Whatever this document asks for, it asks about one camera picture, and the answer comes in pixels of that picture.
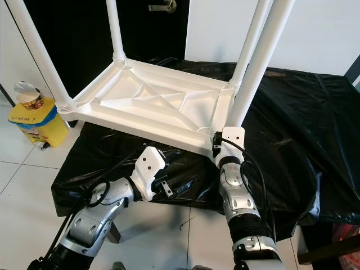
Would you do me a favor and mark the yellow cardboard box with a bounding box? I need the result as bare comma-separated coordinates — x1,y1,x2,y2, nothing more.
8,101,69,150

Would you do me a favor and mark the printed paper cup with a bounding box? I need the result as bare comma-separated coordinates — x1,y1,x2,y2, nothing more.
14,80,44,110

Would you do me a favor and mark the red plastic bag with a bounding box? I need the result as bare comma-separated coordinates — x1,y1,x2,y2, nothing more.
332,222,360,248

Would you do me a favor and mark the metal door handle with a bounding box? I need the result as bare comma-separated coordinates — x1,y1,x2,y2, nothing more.
148,0,177,13

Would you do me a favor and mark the black plastic table cover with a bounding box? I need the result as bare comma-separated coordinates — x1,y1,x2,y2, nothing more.
51,57,360,228

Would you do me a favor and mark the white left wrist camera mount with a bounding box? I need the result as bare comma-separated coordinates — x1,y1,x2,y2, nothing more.
129,146,168,202

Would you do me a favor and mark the white plastic table leg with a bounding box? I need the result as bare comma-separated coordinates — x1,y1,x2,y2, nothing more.
228,0,273,91
3,0,77,115
225,0,297,133
106,0,127,62

